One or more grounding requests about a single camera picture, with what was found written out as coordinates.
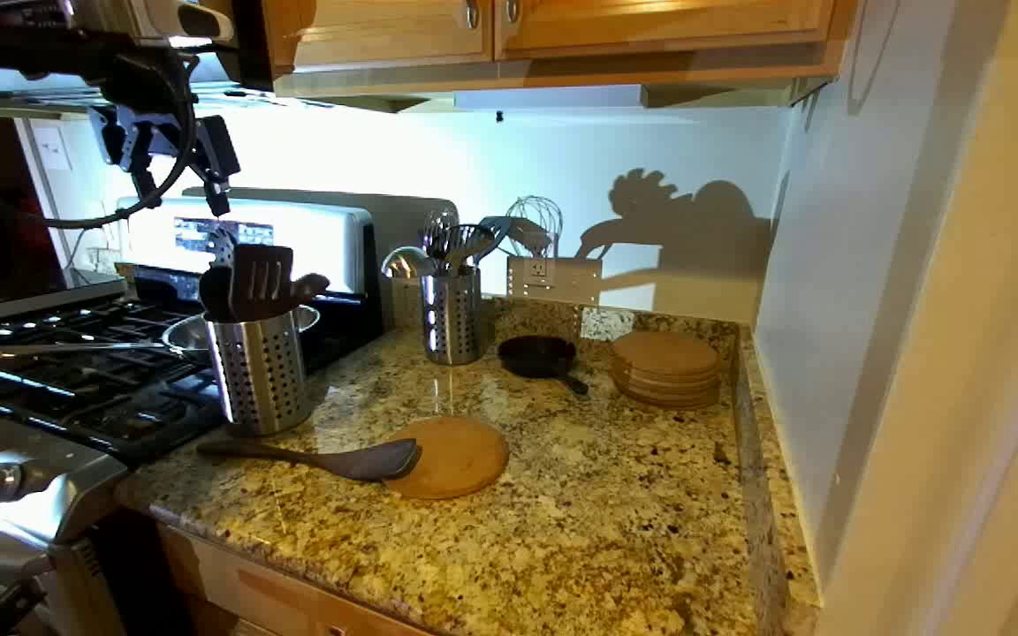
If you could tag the white wall outlet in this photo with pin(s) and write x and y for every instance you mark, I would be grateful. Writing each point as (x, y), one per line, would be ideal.
(52, 145)

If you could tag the small perforated steel utensil holder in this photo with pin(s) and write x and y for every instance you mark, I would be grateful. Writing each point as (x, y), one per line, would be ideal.
(454, 320)

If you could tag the gas stove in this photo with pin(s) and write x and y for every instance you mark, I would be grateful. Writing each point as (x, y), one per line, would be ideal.
(87, 390)

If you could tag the black cooking spoon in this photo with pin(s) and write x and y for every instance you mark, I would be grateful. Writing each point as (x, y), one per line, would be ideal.
(217, 291)
(308, 287)

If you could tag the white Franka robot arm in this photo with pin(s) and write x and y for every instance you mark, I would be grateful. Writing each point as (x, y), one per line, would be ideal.
(157, 18)

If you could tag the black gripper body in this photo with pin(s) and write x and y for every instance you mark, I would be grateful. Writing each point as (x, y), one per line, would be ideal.
(176, 125)

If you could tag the steel ladle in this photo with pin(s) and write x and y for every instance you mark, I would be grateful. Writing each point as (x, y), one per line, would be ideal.
(402, 263)

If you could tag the wooden upper cabinet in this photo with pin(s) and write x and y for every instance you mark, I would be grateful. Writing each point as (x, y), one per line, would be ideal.
(602, 28)

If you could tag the wooden cabinet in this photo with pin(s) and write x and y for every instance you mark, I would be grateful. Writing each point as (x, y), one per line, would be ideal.
(602, 28)
(283, 595)

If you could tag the large perforated steel utensil rack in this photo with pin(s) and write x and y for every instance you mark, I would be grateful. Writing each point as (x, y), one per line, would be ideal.
(261, 375)

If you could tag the grey slotted spatula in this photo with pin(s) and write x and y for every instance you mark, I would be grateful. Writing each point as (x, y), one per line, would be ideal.
(510, 236)

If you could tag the small black cast iron skillet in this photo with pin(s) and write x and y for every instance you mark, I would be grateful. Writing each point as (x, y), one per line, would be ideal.
(535, 355)

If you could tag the round cork trivet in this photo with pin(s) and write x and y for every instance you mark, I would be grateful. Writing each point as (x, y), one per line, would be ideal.
(462, 459)

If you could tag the wooden lower cabinet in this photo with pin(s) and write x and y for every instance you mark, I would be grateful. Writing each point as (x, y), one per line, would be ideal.
(283, 595)

